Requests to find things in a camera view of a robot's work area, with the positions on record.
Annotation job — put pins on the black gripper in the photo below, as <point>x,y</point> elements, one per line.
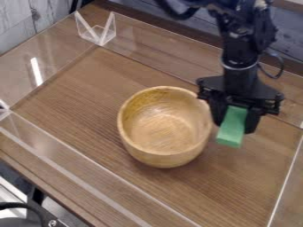
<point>239,88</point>

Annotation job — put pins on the green rectangular stick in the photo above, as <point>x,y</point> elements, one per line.
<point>233,128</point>

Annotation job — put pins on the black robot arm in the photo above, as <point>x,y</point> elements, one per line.
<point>247,31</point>

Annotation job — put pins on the wooden bowl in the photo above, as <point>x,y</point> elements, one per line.
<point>165,124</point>

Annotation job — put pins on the clear acrylic enclosure wall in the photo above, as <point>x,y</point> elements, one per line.
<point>65,82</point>

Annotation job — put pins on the black table leg bracket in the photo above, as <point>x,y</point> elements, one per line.
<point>47,219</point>

